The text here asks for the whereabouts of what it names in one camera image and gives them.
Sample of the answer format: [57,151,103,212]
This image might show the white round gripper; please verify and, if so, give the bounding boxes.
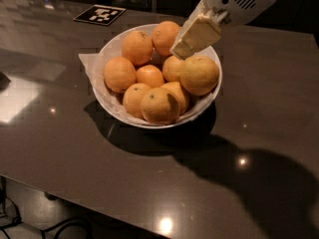
[170,0,277,60]

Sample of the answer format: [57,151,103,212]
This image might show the large central top orange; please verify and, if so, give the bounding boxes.
[180,55,219,96]

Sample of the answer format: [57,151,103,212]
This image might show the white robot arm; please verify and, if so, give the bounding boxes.
[170,0,277,60]

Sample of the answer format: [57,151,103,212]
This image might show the small hidden middle orange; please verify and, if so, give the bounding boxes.
[137,65,164,88]

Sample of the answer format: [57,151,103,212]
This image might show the white ceramic bowl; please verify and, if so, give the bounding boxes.
[91,23,223,130]

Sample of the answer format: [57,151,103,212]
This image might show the orange at back top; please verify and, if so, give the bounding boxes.
[152,21,180,56]

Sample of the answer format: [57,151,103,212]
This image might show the orange at right middle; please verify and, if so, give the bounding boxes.
[162,56,183,82]

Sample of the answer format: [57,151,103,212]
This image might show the orange at back left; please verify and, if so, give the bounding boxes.
[122,31,154,66]

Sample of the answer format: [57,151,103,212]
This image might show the orange at front right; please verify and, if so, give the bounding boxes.
[162,82,190,115]

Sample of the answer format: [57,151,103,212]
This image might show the orange at front centre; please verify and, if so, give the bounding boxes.
[141,88,180,124]

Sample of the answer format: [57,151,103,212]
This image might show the white paper liner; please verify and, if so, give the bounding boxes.
[78,30,217,127]

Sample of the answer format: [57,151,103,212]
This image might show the orange at far left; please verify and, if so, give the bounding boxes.
[104,56,137,94]

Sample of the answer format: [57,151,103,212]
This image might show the orange at front left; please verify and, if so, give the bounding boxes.
[123,83,151,119]

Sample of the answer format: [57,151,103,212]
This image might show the black white fiducial marker card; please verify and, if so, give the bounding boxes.
[74,5,126,26]

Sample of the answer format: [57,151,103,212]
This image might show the black cables on floor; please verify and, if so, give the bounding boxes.
[0,176,93,239]

